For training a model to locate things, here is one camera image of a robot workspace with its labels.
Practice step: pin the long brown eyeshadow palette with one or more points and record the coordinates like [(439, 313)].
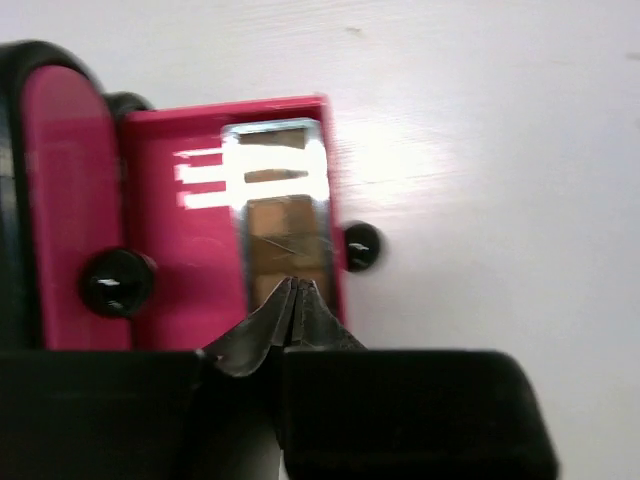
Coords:
[(280, 199)]

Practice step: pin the pink black makeup drawer organizer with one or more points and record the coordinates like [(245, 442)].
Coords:
[(116, 221)]

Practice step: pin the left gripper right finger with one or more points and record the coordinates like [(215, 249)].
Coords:
[(314, 327)]

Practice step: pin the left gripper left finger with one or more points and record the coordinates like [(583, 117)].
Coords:
[(243, 349)]

